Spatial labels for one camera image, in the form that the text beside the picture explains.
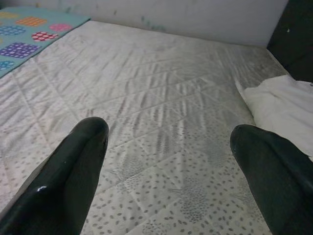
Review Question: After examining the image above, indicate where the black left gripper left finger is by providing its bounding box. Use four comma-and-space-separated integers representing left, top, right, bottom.
0, 117, 110, 235

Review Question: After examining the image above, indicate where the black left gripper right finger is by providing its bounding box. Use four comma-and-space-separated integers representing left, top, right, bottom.
229, 124, 313, 235

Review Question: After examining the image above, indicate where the white pillow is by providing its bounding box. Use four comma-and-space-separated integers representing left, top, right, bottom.
236, 74, 313, 159

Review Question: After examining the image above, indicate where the grey quilted mattress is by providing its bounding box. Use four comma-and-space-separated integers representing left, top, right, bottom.
0, 20, 313, 235

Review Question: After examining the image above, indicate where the black tufted headboard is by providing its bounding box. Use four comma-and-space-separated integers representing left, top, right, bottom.
266, 0, 313, 83

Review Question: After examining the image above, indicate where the teal blanket with colourful shapes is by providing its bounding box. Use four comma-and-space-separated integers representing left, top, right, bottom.
0, 6, 91, 79

